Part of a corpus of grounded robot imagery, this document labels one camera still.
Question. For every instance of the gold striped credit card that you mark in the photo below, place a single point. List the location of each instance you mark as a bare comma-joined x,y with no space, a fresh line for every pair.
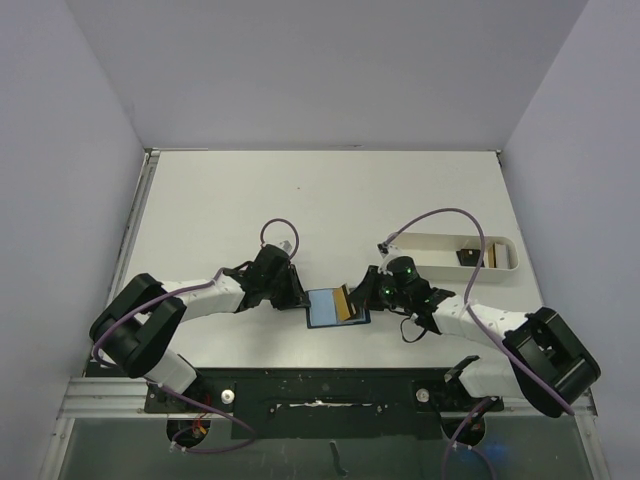
345,310

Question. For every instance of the black card in tray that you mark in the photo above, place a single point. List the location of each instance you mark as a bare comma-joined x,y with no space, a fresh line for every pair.
468,257

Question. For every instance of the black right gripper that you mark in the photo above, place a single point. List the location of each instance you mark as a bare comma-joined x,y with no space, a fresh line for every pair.
372,288

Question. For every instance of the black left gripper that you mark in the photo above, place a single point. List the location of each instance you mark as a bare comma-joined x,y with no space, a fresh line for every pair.
295,296

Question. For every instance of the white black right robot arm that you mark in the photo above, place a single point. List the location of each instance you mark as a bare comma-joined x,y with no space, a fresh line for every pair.
547,363

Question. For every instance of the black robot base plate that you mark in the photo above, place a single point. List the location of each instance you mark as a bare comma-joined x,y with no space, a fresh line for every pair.
285,403

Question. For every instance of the white plastic card tray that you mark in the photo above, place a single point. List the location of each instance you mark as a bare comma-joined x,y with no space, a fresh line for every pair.
435,256

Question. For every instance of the aluminium frame rail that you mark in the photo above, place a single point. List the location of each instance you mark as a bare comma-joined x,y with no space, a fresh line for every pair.
103,398

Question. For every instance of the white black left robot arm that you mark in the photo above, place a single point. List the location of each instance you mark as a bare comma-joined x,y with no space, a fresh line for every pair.
134,332

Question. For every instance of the blue leather card holder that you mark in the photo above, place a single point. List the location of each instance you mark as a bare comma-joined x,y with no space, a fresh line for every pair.
322,312

